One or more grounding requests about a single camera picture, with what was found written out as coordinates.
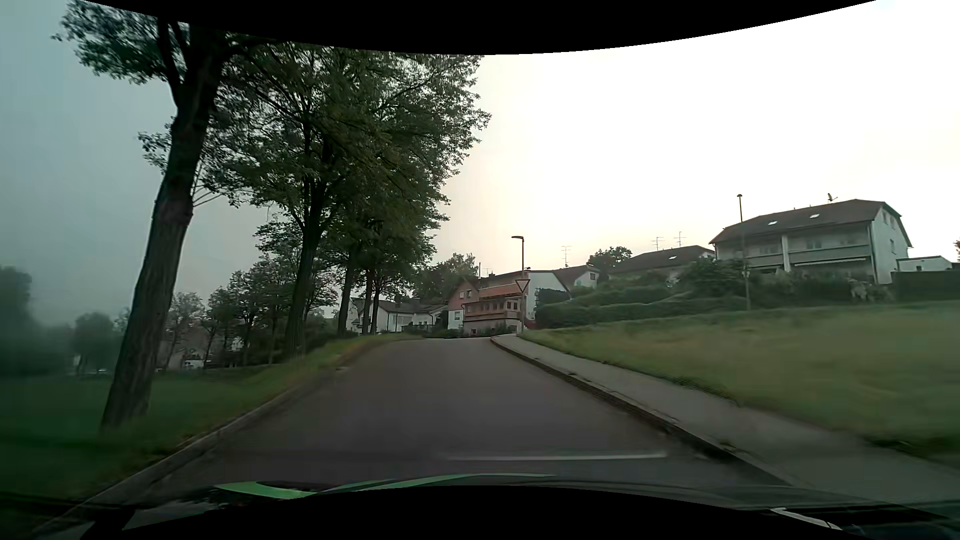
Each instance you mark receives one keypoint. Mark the pink house with balconies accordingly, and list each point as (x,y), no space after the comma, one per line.
(491,304)

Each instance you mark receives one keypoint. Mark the give way sign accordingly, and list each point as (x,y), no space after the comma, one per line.
(522,286)

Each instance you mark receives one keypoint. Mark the white house red roof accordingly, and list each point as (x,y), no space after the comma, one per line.
(579,277)

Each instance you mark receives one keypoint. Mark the grey asphalt road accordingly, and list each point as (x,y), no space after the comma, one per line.
(450,397)

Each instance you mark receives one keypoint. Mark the row of trees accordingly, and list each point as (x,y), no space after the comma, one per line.
(337,172)

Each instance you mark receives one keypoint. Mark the house with dark roof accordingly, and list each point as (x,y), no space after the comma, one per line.
(664,261)

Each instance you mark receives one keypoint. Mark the car's own bonnet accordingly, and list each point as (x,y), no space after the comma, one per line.
(480,514)

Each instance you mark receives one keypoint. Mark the small trees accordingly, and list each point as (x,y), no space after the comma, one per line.
(225,319)

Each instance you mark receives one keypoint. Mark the grey pavement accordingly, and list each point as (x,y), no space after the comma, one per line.
(720,427)

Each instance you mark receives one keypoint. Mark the grass bank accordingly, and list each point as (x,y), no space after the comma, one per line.
(787,352)

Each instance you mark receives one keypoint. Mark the large leaning tree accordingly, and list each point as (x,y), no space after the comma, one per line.
(161,255)

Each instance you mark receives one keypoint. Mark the white house with balconies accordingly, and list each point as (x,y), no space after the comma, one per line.
(817,240)

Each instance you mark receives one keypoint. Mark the grass verge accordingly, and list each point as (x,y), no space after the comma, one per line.
(67,427)

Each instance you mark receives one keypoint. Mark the low white building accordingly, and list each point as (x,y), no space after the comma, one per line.
(924,264)

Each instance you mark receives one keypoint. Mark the trees in haze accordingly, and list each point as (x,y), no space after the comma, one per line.
(37,330)

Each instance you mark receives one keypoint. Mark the dark hedge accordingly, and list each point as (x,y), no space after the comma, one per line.
(926,285)

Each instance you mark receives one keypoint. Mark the lamp post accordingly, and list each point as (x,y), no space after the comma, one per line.
(742,255)
(522,277)

